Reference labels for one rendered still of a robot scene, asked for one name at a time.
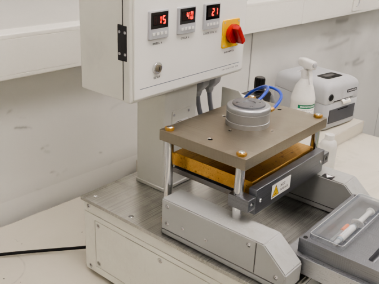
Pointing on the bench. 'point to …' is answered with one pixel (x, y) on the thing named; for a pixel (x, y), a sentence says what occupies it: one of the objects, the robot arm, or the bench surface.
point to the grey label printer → (322, 93)
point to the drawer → (323, 270)
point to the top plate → (244, 130)
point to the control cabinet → (161, 63)
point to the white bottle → (329, 141)
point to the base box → (139, 255)
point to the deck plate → (110, 194)
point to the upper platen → (219, 170)
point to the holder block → (369, 244)
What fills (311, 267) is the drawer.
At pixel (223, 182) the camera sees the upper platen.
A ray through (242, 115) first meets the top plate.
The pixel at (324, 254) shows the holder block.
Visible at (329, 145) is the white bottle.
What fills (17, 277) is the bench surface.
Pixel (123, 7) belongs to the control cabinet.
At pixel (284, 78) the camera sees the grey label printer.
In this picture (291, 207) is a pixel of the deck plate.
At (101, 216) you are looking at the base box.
